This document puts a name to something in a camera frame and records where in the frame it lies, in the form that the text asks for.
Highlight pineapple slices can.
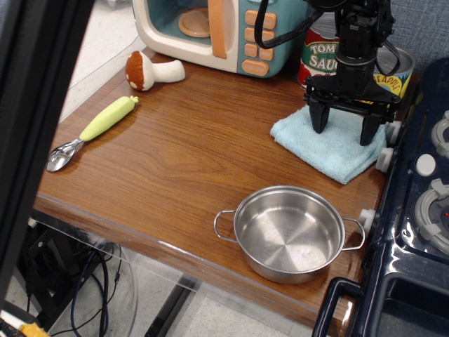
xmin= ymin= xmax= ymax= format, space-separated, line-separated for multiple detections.
xmin=373 ymin=46 xmax=415 ymax=98

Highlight plush brown mushroom toy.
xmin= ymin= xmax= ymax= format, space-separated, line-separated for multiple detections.
xmin=125 ymin=51 xmax=185 ymax=91

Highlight black table frame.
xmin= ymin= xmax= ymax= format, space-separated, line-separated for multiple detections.
xmin=15 ymin=219 xmax=105 ymax=331

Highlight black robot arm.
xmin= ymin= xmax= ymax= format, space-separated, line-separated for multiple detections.
xmin=255 ymin=1 xmax=401 ymax=146

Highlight dark blue toy stove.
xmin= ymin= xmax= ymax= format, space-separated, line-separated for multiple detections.
xmin=313 ymin=58 xmax=448 ymax=336

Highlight blue floor cable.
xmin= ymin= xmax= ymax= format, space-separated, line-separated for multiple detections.
xmin=69 ymin=247 xmax=109 ymax=337

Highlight tomato sauce can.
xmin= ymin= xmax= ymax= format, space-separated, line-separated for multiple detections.
xmin=297 ymin=13 xmax=339 ymax=88

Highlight stainless steel pot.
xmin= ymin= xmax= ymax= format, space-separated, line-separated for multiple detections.
xmin=230 ymin=185 xmax=366 ymax=284

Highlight green handled ice cream scoop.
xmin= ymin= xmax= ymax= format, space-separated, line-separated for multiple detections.
xmin=46 ymin=95 xmax=139 ymax=172

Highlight light blue cloth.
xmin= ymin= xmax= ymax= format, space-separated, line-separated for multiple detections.
xmin=270 ymin=105 xmax=387 ymax=185

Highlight white stove knob middle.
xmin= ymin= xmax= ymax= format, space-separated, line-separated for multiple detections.
xmin=375 ymin=147 xmax=394 ymax=173

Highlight white stove knob top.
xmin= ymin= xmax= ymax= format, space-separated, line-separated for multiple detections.
xmin=386 ymin=121 xmax=402 ymax=145

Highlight toy microwave teal and cream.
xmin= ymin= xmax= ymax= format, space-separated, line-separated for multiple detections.
xmin=132 ymin=1 xmax=300 ymax=78

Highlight white stove knob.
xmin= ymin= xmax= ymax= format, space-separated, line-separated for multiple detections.
xmin=358 ymin=209 xmax=376 ymax=237
xmin=386 ymin=121 xmax=402 ymax=145
xmin=375 ymin=147 xmax=394 ymax=173

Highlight white stove knob bottom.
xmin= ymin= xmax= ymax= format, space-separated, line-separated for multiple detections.
xmin=358 ymin=209 xmax=376 ymax=237

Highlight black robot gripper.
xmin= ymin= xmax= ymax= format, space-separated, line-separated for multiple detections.
xmin=304 ymin=58 xmax=401 ymax=146

